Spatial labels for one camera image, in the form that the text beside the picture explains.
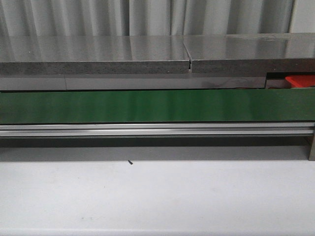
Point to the grey stone counter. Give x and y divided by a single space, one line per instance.
233 61

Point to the green conveyor belt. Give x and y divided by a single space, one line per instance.
195 105

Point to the red plastic bin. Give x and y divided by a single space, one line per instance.
301 81

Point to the white pleated curtain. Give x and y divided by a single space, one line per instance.
143 17

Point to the aluminium conveyor frame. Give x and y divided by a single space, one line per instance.
158 142

